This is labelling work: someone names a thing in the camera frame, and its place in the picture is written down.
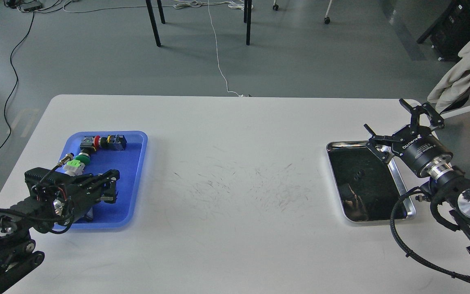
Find black table leg right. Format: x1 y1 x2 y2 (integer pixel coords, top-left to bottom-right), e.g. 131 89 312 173
243 0 253 45

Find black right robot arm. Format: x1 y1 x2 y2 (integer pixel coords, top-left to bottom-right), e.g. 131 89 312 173
364 99 470 283

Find black table leg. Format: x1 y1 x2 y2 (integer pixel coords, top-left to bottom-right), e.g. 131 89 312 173
243 0 253 45
145 0 166 48

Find small black gear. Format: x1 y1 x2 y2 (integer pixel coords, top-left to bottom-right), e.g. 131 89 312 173
354 170 364 181

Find silver metal tray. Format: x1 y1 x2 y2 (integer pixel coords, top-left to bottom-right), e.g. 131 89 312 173
326 141 407 225

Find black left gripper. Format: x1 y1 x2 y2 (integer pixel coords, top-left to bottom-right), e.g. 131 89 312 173
58 169 120 223

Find blue plastic tray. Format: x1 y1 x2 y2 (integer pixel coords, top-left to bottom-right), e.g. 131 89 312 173
60 131 149 229

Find beige cloth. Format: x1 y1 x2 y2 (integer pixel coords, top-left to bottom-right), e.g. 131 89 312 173
427 41 470 113

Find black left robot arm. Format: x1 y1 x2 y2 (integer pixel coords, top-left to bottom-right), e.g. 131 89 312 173
0 153 120 294

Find red emergency stop button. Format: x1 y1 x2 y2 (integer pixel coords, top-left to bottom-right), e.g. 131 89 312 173
80 134 127 153

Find black table leg left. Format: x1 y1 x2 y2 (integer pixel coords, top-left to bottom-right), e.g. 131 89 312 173
145 0 166 48

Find black cabinet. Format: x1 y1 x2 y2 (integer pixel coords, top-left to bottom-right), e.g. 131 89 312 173
417 0 470 62

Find black floor cable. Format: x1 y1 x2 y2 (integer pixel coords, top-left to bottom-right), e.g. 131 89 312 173
0 0 72 184

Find white floor cable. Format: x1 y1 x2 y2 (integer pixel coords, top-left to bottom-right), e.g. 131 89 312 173
174 0 254 98

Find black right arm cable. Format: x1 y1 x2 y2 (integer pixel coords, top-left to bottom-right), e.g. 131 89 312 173
390 187 470 291

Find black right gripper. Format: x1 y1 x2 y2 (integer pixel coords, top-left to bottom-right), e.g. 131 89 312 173
364 98 454 178

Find green push button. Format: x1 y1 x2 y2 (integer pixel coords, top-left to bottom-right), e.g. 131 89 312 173
63 152 90 176

